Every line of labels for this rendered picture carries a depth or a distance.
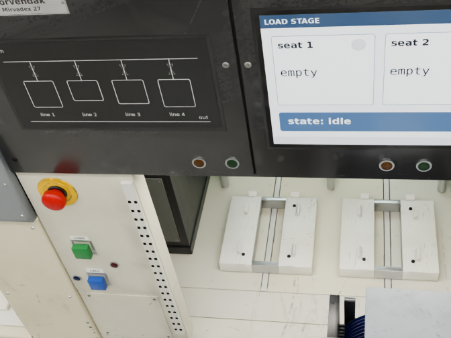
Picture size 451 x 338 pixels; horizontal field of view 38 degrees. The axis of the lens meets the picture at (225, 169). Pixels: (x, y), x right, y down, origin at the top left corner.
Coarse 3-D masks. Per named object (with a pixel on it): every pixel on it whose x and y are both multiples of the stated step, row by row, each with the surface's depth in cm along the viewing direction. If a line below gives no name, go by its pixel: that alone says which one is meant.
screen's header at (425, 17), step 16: (272, 16) 78; (288, 16) 77; (304, 16) 77; (320, 16) 77; (336, 16) 76; (352, 16) 76; (368, 16) 76; (384, 16) 76; (400, 16) 75; (416, 16) 75; (432, 16) 75; (448, 16) 74
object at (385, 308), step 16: (368, 288) 97; (384, 288) 97; (336, 304) 108; (352, 304) 109; (368, 304) 96; (384, 304) 95; (400, 304) 95; (416, 304) 94; (432, 304) 94; (448, 304) 94; (336, 320) 106; (368, 320) 94; (384, 320) 93; (400, 320) 93; (416, 320) 93; (432, 320) 92; (448, 320) 92; (336, 336) 103; (368, 336) 92; (384, 336) 92; (400, 336) 91; (416, 336) 91; (432, 336) 91; (448, 336) 90
